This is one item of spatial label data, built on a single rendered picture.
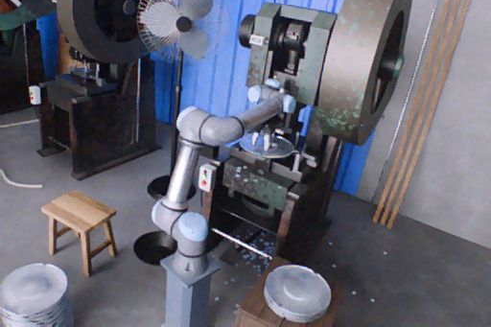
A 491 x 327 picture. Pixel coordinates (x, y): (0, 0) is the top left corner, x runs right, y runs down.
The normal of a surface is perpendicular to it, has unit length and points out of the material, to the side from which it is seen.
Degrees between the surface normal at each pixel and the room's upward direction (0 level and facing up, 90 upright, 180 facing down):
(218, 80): 90
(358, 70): 89
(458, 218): 90
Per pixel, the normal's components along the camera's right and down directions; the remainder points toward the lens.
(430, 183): -0.50, 0.29
